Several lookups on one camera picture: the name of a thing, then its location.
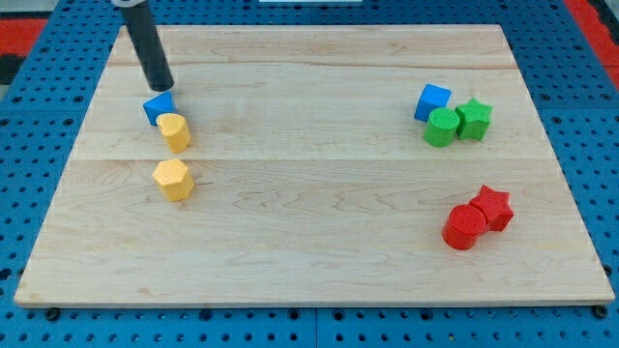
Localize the green star block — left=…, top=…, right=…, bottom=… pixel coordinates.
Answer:
left=456, top=98, right=493, bottom=141

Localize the red star block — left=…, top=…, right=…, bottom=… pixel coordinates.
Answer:
left=469, top=185, right=514, bottom=232

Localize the green cylinder block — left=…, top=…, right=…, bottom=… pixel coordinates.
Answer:
left=424, top=107, right=460, bottom=147

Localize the blue triangle block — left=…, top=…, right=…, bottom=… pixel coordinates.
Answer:
left=142, top=91, right=177, bottom=127

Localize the blue cube block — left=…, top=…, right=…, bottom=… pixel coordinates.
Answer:
left=413, top=84, right=452, bottom=122

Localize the yellow rounded block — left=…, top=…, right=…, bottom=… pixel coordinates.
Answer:
left=156, top=113, right=192, bottom=153

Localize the light wooden board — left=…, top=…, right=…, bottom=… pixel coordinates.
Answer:
left=15, top=25, right=615, bottom=308

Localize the yellow hexagon block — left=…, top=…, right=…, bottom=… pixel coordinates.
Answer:
left=152, top=159, right=194, bottom=202

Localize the red cylinder block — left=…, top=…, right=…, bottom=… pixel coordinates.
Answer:
left=442, top=204, right=487, bottom=250

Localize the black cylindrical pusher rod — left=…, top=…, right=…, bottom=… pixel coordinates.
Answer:
left=111, top=0, right=174, bottom=92

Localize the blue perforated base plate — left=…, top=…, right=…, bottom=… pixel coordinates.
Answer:
left=1, top=1, right=618, bottom=347

